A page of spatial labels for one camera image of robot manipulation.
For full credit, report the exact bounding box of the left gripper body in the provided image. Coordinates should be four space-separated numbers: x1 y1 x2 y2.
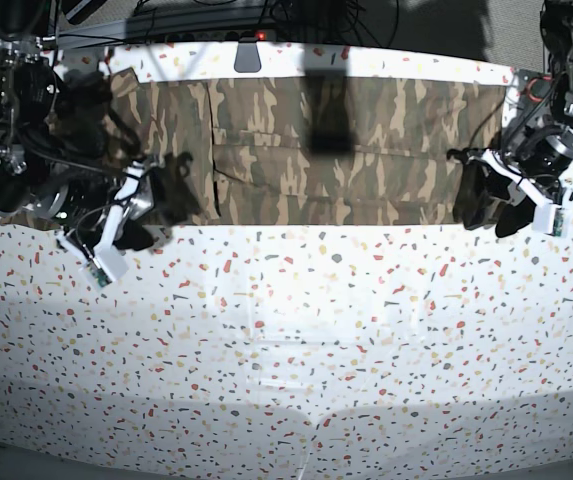
484 127 573 209

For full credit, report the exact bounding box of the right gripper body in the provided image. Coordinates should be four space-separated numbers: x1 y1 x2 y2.
30 164 154 269

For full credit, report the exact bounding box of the camouflage T-shirt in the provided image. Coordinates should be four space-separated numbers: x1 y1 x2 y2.
0 67 510 231

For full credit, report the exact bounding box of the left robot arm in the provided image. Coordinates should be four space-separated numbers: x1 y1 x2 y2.
448 1 573 238

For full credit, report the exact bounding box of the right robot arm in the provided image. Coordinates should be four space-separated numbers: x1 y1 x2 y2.
0 1 200 288

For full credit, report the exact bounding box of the black power strip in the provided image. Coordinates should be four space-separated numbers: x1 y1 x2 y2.
162 29 277 43

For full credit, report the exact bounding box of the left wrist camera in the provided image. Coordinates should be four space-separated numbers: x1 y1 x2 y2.
532 203 567 237

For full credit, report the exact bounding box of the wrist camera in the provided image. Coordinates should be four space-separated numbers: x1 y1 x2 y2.
80 246 128 290
532 203 567 237

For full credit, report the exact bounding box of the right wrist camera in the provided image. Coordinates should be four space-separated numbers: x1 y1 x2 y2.
80 246 128 290

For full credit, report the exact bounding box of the grey camera mount base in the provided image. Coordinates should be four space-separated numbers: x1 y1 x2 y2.
234 41 262 74

